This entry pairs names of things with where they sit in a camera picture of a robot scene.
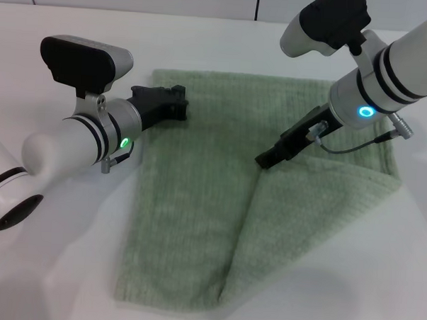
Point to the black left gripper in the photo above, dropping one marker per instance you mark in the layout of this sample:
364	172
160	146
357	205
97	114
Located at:
154	104

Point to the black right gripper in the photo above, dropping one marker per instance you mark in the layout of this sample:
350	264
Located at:
307	132

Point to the green terry towel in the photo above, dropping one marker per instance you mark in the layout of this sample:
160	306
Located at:
197	202

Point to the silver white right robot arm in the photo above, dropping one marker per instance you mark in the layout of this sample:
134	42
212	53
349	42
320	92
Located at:
409	69

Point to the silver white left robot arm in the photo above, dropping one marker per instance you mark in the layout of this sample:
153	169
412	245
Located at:
69	143

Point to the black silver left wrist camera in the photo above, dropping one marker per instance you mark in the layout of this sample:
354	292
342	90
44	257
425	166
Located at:
79	63

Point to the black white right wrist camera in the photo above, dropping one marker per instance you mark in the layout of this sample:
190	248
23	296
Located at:
329	23

